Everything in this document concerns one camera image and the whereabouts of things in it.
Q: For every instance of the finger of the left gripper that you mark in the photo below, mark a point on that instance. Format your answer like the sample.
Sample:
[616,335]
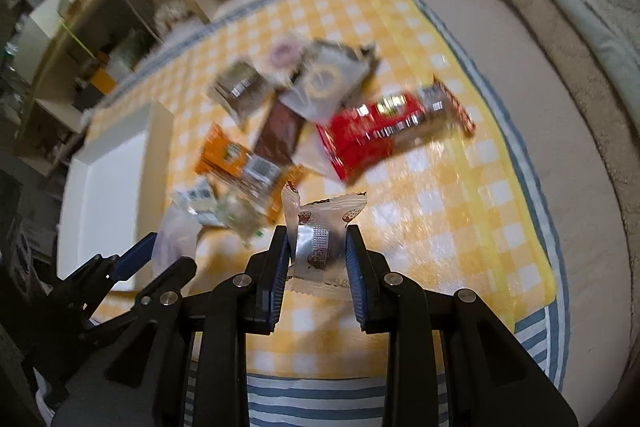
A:
[80,294]
[145,338]

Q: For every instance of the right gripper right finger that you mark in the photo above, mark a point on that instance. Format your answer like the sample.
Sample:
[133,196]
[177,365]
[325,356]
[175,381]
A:
[387,302]

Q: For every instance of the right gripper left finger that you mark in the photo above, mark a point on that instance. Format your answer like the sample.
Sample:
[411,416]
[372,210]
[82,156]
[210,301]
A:
[249,303]

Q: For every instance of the green mochi clear packet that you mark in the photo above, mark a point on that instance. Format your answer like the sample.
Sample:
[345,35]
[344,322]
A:
[238,214]

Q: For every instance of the white barcode snack packet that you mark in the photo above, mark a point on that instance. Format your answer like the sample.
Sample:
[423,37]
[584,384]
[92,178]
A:
[200,201]

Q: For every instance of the orange snack bar package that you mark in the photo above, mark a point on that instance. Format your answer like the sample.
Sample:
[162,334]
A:
[256,177]

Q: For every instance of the red snack bar package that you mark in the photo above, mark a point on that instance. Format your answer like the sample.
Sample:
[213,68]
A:
[358,138]

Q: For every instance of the dark brown pastry packet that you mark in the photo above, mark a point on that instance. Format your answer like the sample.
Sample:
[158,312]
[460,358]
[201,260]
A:
[278,138]

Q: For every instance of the brown cracker pack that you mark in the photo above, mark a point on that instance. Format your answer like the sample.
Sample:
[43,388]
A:
[240,90]

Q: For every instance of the clear yellow donut packet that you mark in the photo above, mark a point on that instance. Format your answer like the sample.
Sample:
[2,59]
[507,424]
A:
[327,75]

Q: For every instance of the purple donut clear packet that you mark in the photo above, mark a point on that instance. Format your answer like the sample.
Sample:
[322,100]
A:
[281,58]

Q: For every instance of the white cardboard tray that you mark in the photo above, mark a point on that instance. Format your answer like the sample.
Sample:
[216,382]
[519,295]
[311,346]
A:
[115,188]

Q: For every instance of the orange cardboard box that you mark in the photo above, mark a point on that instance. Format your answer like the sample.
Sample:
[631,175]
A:
[102,82]

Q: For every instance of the beige folded blanket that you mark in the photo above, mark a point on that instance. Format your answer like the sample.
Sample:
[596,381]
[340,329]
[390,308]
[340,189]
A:
[593,93]

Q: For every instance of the cream doll in case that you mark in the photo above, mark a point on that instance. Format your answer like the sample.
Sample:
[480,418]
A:
[160,17]

